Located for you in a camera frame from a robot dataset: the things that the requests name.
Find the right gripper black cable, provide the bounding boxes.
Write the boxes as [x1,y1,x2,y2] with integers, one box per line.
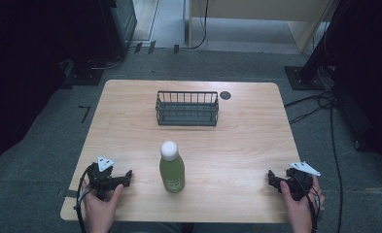
[292,176,323,233]

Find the person's right hand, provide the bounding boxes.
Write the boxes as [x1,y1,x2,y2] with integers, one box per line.
[278,175,327,233]

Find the green juice bottle white cap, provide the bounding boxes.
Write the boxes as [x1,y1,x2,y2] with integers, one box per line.
[158,140,186,194]

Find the black equipment cabinet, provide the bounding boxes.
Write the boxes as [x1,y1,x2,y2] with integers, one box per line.
[65,0,138,87]

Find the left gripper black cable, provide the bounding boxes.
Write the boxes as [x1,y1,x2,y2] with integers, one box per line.
[74,162,97,233]

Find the person's left hand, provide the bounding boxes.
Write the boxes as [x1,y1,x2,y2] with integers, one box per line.
[81,181,125,233]

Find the black floor cables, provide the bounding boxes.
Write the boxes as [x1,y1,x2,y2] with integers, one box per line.
[284,90,344,233]

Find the dark wire basket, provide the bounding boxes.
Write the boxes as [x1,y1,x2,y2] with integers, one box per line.
[155,90,220,127]

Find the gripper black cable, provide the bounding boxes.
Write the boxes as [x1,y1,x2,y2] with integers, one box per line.
[292,176,323,233]
[74,162,97,233]

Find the black hanging cable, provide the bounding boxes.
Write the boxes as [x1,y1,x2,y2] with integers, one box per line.
[190,0,210,50]

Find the black stand with cables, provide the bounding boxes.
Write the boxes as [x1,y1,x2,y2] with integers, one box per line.
[299,0,352,85]

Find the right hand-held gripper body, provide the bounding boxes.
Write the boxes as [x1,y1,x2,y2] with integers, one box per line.
[284,160,322,202]

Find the black stand base plate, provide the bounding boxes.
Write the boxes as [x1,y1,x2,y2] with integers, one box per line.
[283,65,327,91]

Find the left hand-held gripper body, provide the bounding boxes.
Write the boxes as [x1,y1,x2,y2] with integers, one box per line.
[87,155,119,201]

